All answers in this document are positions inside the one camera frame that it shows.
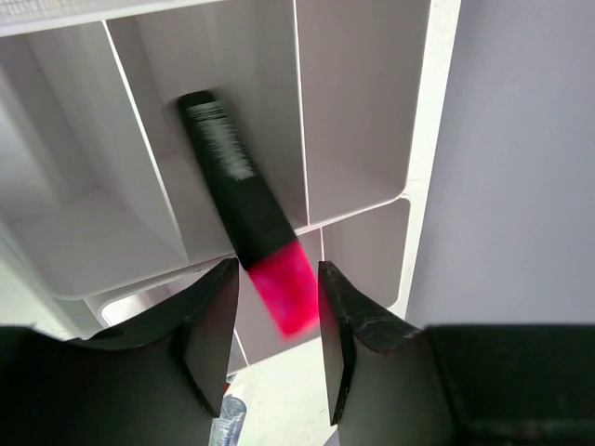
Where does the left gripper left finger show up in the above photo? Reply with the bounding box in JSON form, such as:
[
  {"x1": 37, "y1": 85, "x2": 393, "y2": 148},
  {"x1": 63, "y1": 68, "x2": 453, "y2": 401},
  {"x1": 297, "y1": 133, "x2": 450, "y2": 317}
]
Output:
[{"x1": 1, "y1": 258, "x2": 239, "y2": 445}]

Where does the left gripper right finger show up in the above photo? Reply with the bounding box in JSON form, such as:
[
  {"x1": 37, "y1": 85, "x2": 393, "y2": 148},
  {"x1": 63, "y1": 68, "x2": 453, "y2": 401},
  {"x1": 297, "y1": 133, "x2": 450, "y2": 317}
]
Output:
[{"x1": 317, "y1": 260, "x2": 595, "y2": 446}]

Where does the clear blue spray bottle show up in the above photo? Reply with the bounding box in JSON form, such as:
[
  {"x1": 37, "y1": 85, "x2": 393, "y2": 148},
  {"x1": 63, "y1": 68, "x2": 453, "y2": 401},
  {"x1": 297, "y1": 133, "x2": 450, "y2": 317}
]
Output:
[{"x1": 208, "y1": 395, "x2": 247, "y2": 446}]

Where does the pink black highlighter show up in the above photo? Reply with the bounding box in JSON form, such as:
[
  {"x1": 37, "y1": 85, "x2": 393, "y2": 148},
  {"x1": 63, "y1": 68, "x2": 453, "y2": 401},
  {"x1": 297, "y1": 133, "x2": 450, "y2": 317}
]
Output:
[{"x1": 175, "y1": 90, "x2": 319, "y2": 339}]

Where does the left white organizer bin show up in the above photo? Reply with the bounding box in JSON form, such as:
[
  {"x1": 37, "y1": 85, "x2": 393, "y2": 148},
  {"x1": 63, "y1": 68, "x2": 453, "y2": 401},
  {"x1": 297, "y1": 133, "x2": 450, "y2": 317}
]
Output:
[{"x1": 1, "y1": 1, "x2": 430, "y2": 301}]

